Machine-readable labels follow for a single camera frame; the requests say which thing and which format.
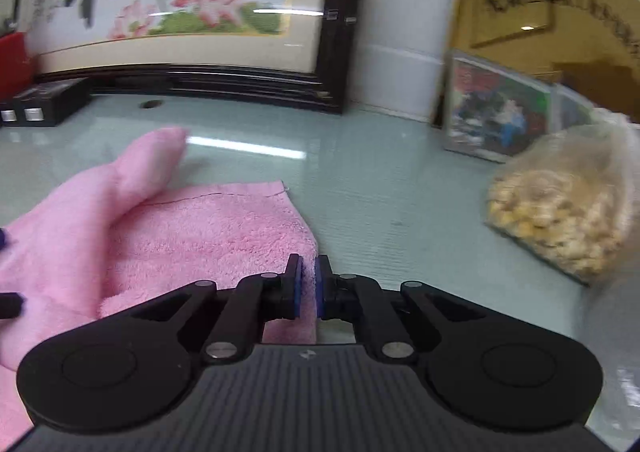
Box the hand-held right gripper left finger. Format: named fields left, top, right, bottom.
left=102, top=253, right=305, bottom=366

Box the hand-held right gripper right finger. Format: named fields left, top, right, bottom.
left=315, top=254, right=501, bottom=366

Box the pink towel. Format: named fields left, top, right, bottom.
left=0, top=126, right=321, bottom=433

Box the black box with white label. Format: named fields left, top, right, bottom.
left=0, top=82, right=61, bottom=127
left=17, top=78, right=94, bottom=127

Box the red box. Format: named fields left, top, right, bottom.
left=0, top=30, right=29, bottom=103

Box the large framed photo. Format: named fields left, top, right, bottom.
left=441, top=49, right=553, bottom=163

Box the plastic bag of puffed snacks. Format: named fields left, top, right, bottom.
left=482, top=108, right=640, bottom=285

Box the framed lotus embroidery picture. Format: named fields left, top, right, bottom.
left=12, top=0, right=368, bottom=115

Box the small framed photo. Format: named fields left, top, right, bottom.
left=550, top=84, right=601, bottom=133

